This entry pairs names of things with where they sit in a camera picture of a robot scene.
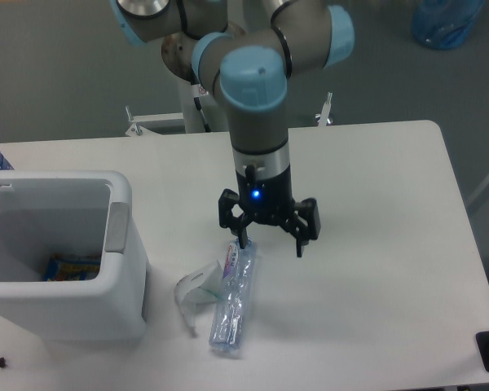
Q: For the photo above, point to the blue plastic bag on floor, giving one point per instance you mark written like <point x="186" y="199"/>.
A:
<point x="444" y="25"/>

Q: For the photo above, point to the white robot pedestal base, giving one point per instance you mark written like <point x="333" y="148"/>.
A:
<point x="187" y="102"/>

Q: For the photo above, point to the crushed clear plastic bottle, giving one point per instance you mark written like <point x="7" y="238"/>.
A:
<point x="232" y="308"/>

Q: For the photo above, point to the white plastic trash can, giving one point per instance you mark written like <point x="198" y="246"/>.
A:
<point x="83" y="213"/>

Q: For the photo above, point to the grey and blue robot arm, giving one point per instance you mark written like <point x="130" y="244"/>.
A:
<point x="248" y="77"/>

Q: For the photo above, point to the colourful snack wrapper in bin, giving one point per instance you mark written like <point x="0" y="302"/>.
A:
<point x="68" y="267"/>

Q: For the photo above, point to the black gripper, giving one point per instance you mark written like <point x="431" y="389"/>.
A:
<point x="266" y="200"/>

